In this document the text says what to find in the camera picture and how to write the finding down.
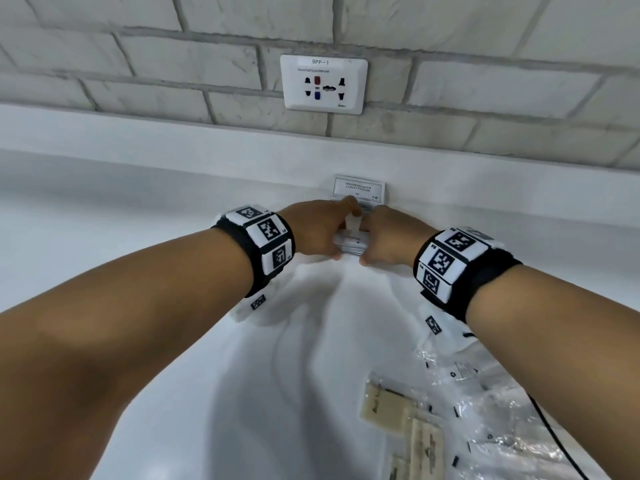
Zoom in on white wall socket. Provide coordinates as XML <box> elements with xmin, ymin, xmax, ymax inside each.
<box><xmin>279</xmin><ymin>53</ymin><xmax>369</xmax><ymax>115</ymax></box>

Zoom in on person's right hand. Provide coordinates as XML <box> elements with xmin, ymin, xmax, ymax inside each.
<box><xmin>359</xmin><ymin>204</ymin><xmax>439</xmax><ymax>269</ymax></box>

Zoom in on person's right forearm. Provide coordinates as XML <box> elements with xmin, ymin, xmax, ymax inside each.
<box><xmin>465</xmin><ymin>264</ymin><xmax>640</xmax><ymax>480</ymax></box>

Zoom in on stack of toothpaste sachets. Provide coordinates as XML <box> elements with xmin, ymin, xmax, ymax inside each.
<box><xmin>332</xmin><ymin>229</ymin><xmax>372</xmax><ymax>258</ymax></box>

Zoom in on stack of shampoo sachets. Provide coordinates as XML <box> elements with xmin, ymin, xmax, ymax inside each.
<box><xmin>332</xmin><ymin>174</ymin><xmax>389</xmax><ymax>211</ymax></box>

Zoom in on person's left forearm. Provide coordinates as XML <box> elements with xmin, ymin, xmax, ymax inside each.
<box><xmin>0</xmin><ymin>227</ymin><xmax>256</xmax><ymax>480</ymax></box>

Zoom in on white countertop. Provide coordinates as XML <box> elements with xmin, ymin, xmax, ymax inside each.
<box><xmin>0</xmin><ymin>102</ymin><xmax>640</xmax><ymax>480</ymax></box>

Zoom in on person's left hand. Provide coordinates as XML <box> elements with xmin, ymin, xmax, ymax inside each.
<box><xmin>276</xmin><ymin>194</ymin><xmax>363</xmax><ymax>261</ymax></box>

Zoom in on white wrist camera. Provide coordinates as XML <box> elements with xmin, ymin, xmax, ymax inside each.
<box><xmin>419</xmin><ymin>302</ymin><xmax>469</xmax><ymax>345</ymax></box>
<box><xmin>231</xmin><ymin>292</ymin><xmax>271</xmax><ymax>323</ymax></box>

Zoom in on black cable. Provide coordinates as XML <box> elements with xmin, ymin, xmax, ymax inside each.
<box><xmin>527</xmin><ymin>394</ymin><xmax>577</xmax><ymax>480</ymax></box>

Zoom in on black marker wristband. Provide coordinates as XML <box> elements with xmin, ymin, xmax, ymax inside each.
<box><xmin>413</xmin><ymin>226</ymin><xmax>523</xmax><ymax>323</ymax></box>
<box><xmin>211</xmin><ymin>204</ymin><xmax>297</xmax><ymax>298</ymax></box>

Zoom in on pile of clear-wrapped toiletries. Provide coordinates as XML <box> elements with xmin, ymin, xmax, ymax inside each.
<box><xmin>413</xmin><ymin>327</ymin><xmax>596</xmax><ymax>480</ymax></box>

